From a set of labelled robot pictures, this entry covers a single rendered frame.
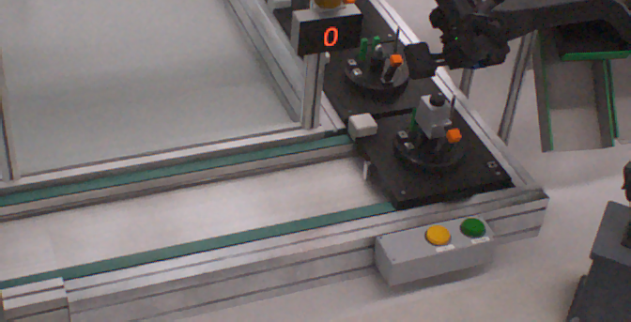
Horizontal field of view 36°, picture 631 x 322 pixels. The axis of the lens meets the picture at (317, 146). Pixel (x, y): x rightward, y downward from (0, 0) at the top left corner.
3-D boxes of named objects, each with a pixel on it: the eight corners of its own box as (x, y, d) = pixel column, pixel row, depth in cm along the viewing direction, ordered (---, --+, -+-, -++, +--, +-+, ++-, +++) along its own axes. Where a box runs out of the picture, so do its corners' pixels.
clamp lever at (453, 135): (449, 158, 181) (462, 136, 175) (439, 160, 181) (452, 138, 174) (441, 142, 183) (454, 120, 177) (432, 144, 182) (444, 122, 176)
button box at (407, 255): (492, 262, 174) (500, 237, 170) (387, 287, 167) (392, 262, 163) (474, 237, 179) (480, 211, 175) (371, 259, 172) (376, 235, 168)
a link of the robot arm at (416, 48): (525, 52, 166) (515, 18, 167) (429, 68, 160) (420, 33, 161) (501, 64, 174) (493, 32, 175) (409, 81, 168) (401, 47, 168)
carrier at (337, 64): (449, 109, 202) (459, 58, 194) (344, 127, 194) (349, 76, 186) (400, 47, 219) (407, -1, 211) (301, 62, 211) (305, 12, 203)
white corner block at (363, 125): (376, 141, 191) (378, 125, 189) (355, 145, 190) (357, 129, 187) (366, 128, 194) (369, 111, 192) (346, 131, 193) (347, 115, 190)
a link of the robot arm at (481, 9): (533, 14, 157) (492, -46, 156) (509, 33, 151) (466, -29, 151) (487, 45, 165) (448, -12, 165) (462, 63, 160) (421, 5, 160)
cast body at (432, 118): (450, 135, 182) (455, 105, 178) (429, 139, 181) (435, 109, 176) (429, 110, 188) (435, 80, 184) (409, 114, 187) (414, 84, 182)
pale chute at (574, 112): (603, 148, 189) (614, 146, 185) (541, 153, 186) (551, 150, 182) (588, 8, 192) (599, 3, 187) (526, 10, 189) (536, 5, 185)
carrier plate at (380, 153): (510, 186, 184) (512, 177, 182) (396, 209, 176) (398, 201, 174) (453, 113, 201) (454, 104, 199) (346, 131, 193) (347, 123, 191)
